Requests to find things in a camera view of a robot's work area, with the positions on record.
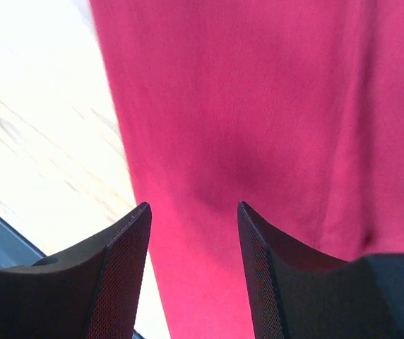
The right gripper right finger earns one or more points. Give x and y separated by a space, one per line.
296 291

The red t shirt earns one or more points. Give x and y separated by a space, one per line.
295 107

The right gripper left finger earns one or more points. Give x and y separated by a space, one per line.
89 290

